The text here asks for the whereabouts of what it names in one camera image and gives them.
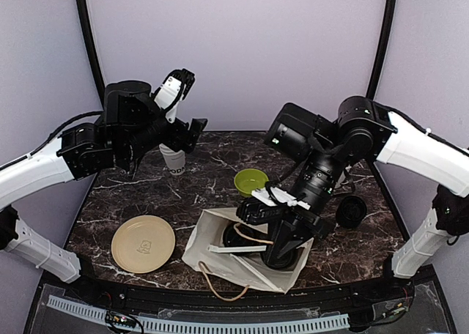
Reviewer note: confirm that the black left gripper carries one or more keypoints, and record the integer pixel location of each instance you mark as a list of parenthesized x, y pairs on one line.
[(178, 141)]

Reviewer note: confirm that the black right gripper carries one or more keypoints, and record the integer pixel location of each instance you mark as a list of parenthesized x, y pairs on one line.
[(294, 223)]

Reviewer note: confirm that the black plastic cup lid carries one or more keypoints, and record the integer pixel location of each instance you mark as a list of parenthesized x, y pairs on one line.
[(276, 262)]

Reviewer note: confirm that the single white straw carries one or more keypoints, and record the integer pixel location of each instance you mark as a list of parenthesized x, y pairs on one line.
[(244, 249)]

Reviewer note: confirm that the cream paper bag with handles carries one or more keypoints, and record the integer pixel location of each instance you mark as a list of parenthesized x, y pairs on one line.
[(209, 231)]

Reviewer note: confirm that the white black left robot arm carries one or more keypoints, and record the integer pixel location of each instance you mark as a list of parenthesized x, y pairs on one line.
[(135, 119)]

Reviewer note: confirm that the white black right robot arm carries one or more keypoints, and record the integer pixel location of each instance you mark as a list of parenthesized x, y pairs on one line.
[(367, 130)]

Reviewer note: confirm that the stack of white paper cups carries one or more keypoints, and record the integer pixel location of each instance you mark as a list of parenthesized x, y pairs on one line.
[(175, 160)]

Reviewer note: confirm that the stack of black cup lids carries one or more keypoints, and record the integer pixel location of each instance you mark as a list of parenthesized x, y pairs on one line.
[(351, 212)]

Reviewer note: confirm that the lime green bowl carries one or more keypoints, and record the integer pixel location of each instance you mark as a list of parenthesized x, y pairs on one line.
[(248, 180)]

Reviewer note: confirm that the beige round plate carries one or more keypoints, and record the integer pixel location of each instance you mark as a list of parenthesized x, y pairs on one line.
[(143, 244)]

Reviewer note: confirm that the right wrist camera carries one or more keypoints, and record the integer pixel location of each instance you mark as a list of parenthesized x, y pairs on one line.
[(260, 208)]

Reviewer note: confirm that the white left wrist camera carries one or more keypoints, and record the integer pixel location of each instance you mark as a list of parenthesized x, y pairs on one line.
[(173, 90)]

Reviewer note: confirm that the white slotted cable duct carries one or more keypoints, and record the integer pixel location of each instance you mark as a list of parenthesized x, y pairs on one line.
[(180, 321)]

